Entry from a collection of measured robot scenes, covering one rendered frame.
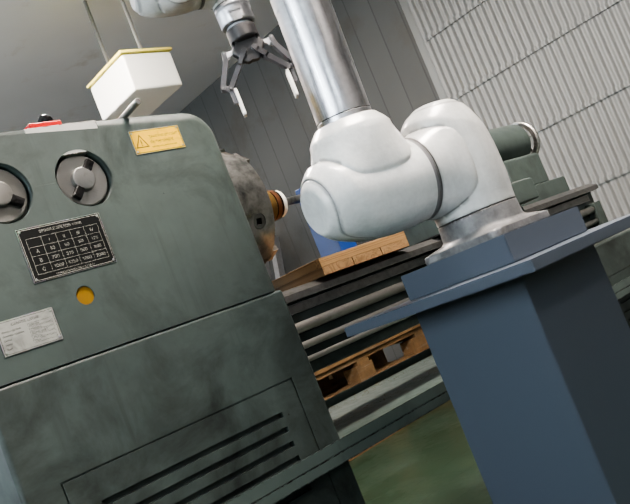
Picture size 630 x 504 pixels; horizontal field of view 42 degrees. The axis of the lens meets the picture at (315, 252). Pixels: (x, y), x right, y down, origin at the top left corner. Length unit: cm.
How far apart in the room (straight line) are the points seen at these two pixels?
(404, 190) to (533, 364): 36
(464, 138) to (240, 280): 49
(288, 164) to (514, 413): 563
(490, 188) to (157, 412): 69
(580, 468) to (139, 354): 75
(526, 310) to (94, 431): 72
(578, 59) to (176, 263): 399
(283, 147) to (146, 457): 573
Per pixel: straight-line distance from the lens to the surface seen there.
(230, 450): 146
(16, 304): 134
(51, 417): 132
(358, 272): 187
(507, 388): 147
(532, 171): 274
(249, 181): 178
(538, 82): 534
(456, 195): 146
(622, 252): 267
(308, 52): 144
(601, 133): 517
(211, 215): 155
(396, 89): 606
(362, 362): 483
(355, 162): 136
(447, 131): 148
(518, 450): 151
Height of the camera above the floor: 79
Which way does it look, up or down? 4 degrees up
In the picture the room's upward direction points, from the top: 22 degrees counter-clockwise
